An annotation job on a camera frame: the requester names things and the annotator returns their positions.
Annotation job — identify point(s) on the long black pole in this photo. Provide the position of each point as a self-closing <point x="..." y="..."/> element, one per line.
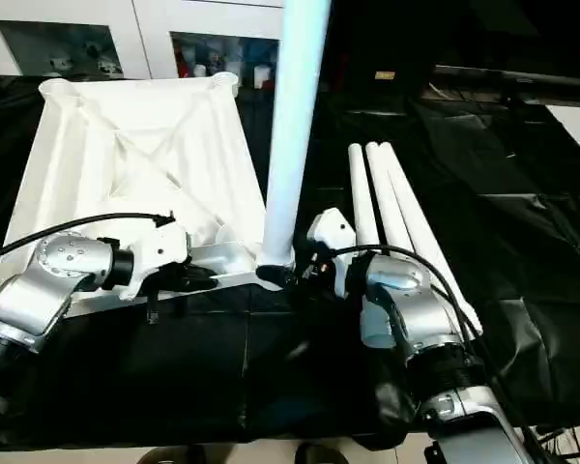
<point x="512" y="79"/>

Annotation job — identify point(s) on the white sideboard cabinet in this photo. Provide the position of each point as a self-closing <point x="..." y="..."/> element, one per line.
<point x="140" y="38"/>

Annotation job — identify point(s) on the plain white cup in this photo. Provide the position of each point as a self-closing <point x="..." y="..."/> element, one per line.
<point x="262" y="76"/>

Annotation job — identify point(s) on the white plastic table top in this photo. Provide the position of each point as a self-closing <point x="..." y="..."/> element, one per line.
<point x="125" y="159"/>

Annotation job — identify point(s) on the white patterned cup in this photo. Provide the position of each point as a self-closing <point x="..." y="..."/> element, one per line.
<point x="232" y="60"/>

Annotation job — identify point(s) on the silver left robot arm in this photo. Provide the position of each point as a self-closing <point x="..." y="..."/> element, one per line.
<point x="53" y="275"/>

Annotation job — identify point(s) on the small yellow label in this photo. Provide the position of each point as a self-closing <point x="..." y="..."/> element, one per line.
<point x="385" y="76"/>

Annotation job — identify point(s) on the black right robot foot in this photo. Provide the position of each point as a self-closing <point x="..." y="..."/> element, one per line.
<point x="321" y="454"/>

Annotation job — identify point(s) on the black work mat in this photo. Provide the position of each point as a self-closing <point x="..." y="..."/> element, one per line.
<point x="512" y="241"/>

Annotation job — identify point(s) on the red bottle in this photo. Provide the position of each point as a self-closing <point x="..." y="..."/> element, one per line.
<point x="183" y="63"/>

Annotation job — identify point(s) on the white plastic table leg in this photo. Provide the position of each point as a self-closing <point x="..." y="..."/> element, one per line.
<point x="384" y="193"/>
<point x="362" y="193"/>
<point x="295" y="121"/>
<point x="406" y="203"/>

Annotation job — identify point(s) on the small white jar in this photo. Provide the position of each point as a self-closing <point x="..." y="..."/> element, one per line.
<point x="200" y="71"/>

